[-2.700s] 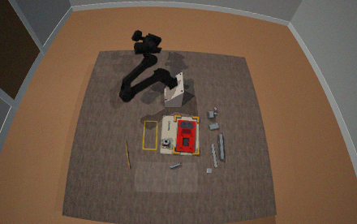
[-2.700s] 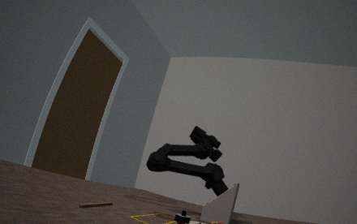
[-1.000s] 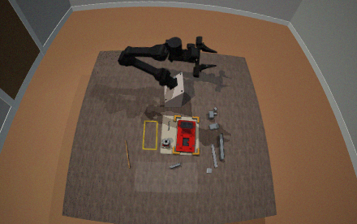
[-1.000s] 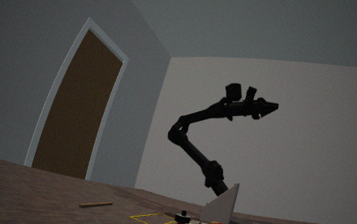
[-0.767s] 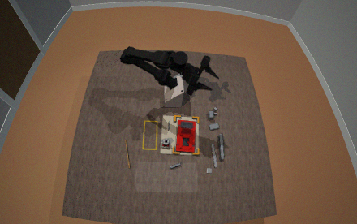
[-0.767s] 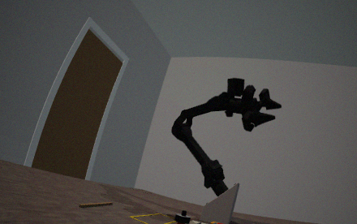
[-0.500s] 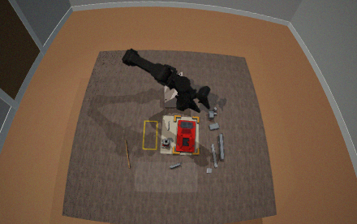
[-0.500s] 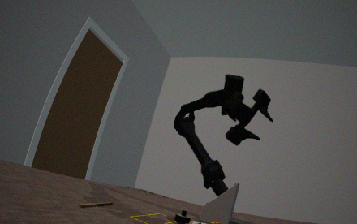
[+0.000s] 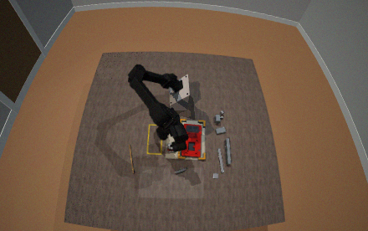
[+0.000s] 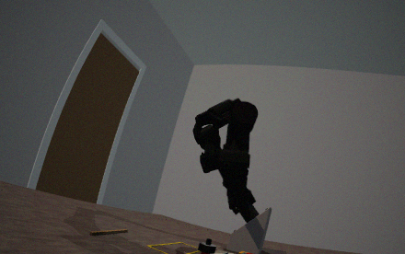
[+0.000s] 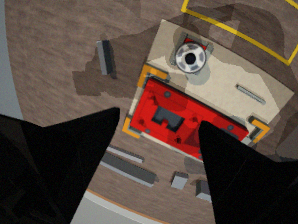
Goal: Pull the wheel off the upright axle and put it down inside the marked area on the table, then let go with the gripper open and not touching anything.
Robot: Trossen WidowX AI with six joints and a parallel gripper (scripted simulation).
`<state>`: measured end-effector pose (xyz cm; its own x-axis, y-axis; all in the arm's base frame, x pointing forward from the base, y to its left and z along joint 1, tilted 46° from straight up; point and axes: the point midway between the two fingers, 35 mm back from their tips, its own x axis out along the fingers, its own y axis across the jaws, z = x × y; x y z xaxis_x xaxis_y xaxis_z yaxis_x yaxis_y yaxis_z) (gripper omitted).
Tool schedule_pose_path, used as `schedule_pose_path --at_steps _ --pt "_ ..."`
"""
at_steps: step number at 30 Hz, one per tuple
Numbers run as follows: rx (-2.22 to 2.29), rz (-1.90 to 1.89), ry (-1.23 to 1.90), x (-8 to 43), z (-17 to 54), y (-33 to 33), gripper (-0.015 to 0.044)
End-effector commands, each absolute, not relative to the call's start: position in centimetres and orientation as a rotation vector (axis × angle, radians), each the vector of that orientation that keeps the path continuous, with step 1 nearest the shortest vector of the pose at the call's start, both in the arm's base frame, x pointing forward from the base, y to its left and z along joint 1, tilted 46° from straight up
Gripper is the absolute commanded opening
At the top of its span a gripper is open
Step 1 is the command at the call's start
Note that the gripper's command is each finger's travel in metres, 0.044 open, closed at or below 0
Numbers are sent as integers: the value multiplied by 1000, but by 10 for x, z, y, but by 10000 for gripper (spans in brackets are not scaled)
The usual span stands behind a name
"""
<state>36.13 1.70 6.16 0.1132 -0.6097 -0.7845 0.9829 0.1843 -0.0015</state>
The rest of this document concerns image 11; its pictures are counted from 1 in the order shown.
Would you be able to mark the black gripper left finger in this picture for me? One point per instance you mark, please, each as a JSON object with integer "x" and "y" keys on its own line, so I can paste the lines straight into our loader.
{"x": 62, "y": 157}

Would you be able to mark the black tyre with grey hub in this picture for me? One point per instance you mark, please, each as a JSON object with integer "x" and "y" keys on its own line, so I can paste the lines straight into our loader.
{"x": 185, "y": 49}

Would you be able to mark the yellow rectangular outline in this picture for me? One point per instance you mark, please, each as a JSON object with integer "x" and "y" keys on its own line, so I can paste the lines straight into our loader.
{"x": 252, "y": 41}

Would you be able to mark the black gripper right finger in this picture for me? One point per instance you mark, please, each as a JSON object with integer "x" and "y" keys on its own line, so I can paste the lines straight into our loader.
{"x": 245, "y": 185}

